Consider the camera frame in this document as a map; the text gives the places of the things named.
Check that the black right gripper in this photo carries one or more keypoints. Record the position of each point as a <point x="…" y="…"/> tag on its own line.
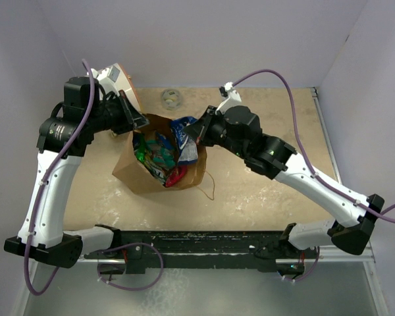
<point x="198" y="129"/>

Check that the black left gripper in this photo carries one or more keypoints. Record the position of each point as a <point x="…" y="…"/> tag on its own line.
<point x="131" y="118"/>

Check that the blue chips bag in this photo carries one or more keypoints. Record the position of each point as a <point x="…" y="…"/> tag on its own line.
<point x="188" y="152"/>

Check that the teal snack packet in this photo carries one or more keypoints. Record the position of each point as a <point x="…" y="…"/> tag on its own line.
<point x="162" y="157"/>

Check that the red snack packet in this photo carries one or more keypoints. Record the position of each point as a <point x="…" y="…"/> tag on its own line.
<point x="176" y="175"/>

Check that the brown paper bag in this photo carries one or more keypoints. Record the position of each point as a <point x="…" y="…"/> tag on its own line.
<point x="144" y="179"/>

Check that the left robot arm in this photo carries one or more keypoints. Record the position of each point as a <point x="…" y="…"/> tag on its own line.
<point x="62" y="142"/>

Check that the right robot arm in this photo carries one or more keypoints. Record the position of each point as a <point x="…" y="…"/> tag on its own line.
<point x="354" y="215"/>

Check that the green snack packet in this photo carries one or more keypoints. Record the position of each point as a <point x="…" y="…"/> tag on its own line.
<point x="143" y="155"/>

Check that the clear plastic tape roll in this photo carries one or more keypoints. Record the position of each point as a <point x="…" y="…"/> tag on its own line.
<point x="171" y="99"/>

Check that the white cylindrical container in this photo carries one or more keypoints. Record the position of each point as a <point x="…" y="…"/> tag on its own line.
<point x="130" y="93"/>

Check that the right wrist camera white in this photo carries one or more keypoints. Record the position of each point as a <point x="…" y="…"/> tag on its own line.
<point x="231" y="98"/>

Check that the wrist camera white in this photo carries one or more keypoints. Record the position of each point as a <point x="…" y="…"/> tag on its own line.
<point x="231" y="98"/>
<point x="111" y="78"/>

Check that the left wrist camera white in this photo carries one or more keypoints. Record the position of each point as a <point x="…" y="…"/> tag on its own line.
<point x="111" y="78"/>

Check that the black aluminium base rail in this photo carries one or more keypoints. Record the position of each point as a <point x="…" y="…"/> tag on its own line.
<point x="258" y="250"/>

